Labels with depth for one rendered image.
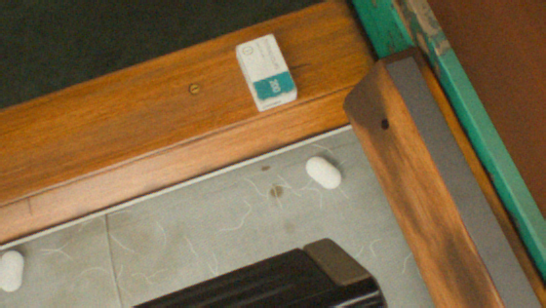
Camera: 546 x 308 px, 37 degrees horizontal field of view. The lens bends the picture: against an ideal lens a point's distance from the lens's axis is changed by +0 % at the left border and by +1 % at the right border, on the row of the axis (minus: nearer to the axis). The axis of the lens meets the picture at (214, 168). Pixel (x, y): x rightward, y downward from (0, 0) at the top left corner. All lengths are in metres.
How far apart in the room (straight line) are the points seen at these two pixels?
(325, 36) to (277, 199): 0.16
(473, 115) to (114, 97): 0.31
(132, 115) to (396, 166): 0.24
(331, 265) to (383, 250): 0.37
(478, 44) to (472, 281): 0.16
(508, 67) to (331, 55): 0.22
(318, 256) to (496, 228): 0.27
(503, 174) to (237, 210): 0.23
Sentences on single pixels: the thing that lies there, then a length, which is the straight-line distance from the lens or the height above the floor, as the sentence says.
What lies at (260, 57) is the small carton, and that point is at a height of 0.79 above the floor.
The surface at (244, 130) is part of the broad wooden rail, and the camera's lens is 0.72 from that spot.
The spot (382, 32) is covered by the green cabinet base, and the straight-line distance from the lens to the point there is 0.73.
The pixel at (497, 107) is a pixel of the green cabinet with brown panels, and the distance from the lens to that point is 0.60.
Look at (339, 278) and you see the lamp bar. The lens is 0.32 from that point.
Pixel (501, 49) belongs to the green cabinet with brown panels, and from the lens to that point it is 0.57.
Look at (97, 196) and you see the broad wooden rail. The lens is 0.72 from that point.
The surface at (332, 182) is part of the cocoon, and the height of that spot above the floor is 0.76.
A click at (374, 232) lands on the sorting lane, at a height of 0.74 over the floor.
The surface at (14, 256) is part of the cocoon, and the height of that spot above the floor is 0.76.
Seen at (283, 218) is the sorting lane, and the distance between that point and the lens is 0.71.
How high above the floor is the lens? 1.41
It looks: 68 degrees down
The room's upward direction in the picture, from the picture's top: 8 degrees counter-clockwise
